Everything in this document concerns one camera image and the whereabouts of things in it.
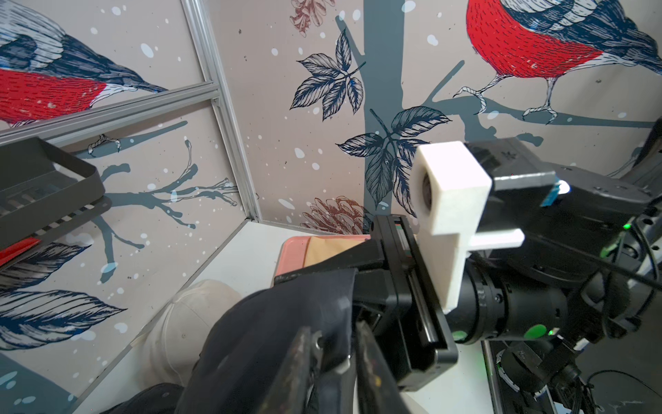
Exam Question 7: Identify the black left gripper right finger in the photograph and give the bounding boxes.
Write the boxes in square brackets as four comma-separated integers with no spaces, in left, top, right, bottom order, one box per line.
[354,322,410,414]

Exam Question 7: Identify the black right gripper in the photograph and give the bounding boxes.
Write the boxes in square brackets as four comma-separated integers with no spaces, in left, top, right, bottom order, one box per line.
[272,216,459,392]

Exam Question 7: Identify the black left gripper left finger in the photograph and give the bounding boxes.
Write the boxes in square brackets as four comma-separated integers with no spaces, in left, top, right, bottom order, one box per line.
[258,327,315,414]

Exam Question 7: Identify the black baseball cap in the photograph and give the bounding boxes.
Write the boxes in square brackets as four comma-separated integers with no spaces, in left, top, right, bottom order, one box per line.
[110,269,356,413]

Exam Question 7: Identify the cream baseball cap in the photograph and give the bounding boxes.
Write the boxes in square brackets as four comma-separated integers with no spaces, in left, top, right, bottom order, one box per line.
[139,279,242,387]

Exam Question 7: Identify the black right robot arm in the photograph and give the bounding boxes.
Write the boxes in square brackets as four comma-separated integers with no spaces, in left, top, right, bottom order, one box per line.
[309,127,661,413]

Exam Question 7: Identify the pink plastic tray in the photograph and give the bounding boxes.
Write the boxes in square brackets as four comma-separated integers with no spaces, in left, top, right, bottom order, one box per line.
[274,235,370,276]

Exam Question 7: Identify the Chuba cassava chips bag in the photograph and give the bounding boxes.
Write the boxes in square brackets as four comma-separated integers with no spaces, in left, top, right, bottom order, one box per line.
[0,237,41,267]

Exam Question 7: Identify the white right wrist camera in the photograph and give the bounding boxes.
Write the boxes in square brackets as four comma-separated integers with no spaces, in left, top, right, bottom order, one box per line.
[408,138,572,316]

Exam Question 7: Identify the black wall basket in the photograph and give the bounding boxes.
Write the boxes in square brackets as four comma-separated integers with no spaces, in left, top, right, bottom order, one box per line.
[1,138,112,268]

